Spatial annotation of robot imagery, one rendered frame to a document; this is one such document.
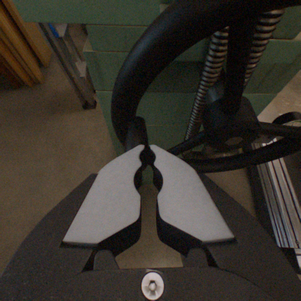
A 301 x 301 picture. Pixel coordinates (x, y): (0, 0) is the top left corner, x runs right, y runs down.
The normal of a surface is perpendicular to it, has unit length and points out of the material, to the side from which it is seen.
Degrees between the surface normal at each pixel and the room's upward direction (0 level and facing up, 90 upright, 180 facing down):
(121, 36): 90
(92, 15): 90
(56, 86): 0
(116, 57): 90
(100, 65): 90
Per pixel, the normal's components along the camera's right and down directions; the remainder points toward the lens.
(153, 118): 0.02, 0.87
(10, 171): 0.04, -0.49
